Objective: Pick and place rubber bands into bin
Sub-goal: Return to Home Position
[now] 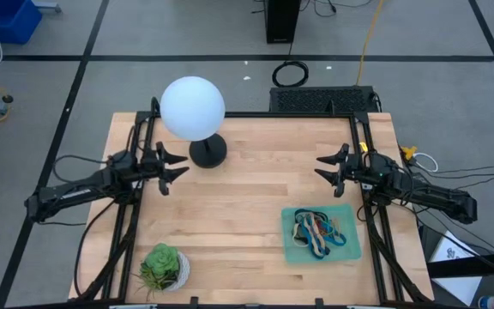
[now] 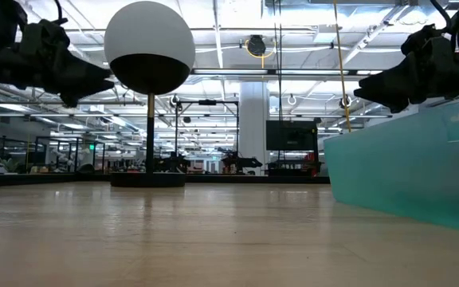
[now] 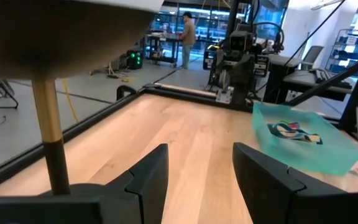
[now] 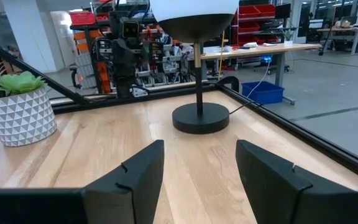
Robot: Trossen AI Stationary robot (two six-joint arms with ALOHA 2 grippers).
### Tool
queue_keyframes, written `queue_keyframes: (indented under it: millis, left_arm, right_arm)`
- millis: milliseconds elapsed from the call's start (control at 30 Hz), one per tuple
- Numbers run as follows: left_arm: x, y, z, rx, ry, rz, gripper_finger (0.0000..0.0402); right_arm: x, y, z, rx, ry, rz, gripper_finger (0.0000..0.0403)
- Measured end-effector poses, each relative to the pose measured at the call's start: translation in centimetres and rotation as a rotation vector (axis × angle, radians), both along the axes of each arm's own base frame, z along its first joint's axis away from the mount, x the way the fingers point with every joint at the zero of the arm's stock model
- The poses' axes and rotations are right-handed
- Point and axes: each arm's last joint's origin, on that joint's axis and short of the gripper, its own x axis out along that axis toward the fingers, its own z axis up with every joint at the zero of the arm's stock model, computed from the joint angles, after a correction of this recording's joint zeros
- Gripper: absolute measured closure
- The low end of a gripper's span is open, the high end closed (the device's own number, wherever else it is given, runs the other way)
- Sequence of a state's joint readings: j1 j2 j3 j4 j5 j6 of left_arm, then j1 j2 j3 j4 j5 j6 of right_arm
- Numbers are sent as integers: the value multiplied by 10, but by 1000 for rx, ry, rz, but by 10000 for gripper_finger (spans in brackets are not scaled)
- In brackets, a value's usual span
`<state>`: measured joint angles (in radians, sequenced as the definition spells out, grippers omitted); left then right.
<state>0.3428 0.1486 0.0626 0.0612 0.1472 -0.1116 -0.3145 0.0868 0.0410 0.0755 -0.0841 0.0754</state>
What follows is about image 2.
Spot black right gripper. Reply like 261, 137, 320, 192
354, 25, 459, 115

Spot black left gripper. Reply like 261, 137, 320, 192
17, 18, 116, 108

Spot teal translucent plastic bin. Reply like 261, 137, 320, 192
324, 98, 459, 234

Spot white globe lamp black base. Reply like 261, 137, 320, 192
104, 0, 197, 188

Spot black monitor on cart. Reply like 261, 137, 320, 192
265, 120, 323, 177

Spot white building column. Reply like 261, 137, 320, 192
239, 81, 270, 176

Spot yellow power cord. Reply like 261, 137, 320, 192
331, 0, 353, 133

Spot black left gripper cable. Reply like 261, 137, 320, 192
52, 0, 70, 26

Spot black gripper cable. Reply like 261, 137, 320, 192
430, 0, 456, 37
52, 0, 70, 26

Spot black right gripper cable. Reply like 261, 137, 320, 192
430, 0, 456, 37

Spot black hanging cables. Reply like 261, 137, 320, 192
272, 0, 284, 121

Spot black frame robot station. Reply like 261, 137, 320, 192
175, 99, 241, 175

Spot black ceiling cable reel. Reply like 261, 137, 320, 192
244, 34, 277, 60

